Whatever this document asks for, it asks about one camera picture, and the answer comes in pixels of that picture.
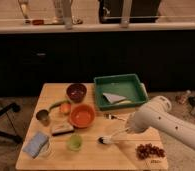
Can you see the green vegetable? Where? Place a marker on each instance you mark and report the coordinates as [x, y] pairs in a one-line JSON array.
[[57, 104]]

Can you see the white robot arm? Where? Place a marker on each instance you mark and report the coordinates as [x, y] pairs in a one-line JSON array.
[[155, 113]]

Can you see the black white dish brush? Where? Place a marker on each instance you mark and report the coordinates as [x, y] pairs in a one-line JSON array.
[[107, 139]]

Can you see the green plastic tray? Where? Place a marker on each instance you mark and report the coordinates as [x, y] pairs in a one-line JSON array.
[[126, 85]]

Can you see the peach fruit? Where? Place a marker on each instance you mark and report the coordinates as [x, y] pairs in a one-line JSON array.
[[65, 108]]

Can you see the bunch of red grapes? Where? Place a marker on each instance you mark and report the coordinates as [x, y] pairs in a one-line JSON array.
[[148, 150]]

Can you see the purple bowl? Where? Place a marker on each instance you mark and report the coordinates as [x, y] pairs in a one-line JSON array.
[[76, 92]]

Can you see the wooden folding table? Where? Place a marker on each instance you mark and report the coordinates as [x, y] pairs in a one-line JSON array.
[[92, 155]]

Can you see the metal measuring cup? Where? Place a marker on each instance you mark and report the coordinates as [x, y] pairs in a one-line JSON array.
[[43, 117]]

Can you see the grey cloth in tray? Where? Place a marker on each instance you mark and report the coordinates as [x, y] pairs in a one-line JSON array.
[[113, 98]]

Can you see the clear glass cup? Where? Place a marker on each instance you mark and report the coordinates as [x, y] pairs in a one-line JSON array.
[[45, 150]]

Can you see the blue sponge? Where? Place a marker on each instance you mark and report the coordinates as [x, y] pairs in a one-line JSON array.
[[35, 144]]

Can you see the black appliance on counter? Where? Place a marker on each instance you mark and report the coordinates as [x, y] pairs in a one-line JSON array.
[[137, 11]]

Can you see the black eraser block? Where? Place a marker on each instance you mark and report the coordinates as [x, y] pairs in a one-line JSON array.
[[60, 129]]

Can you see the orange bowl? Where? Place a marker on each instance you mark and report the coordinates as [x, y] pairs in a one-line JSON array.
[[82, 116]]

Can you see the small green cup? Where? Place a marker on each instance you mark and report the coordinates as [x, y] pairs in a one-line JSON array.
[[74, 142]]

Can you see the metal fork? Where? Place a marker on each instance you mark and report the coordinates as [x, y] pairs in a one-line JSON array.
[[111, 117]]

